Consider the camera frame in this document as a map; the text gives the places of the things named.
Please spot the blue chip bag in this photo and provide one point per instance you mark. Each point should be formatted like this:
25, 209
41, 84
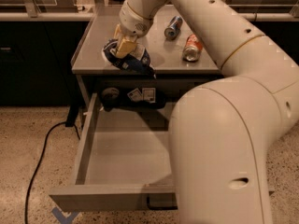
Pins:
137, 61

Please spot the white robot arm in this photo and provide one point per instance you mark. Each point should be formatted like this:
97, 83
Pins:
254, 68

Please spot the grey cabinet counter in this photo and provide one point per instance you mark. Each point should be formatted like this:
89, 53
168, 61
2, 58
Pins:
174, 75

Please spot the grey open drawer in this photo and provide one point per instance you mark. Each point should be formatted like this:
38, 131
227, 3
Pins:
124, 159

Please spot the blue soda can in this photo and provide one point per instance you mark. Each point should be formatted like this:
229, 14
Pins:
173, 28

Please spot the black tape roll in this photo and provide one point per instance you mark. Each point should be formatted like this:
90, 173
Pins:
110, 98

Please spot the black bundle with labels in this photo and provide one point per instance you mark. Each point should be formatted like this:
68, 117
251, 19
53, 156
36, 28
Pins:
143, 97

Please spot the orange soda can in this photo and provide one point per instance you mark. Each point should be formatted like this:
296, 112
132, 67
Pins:
192, 49

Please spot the dark background cabinets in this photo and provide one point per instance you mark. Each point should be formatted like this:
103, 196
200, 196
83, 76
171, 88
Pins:
35, 62

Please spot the blue floor tape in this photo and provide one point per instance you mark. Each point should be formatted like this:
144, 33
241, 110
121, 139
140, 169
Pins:
62, 218

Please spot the black drawer handle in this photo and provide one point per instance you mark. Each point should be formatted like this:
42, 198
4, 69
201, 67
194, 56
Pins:
161, 202

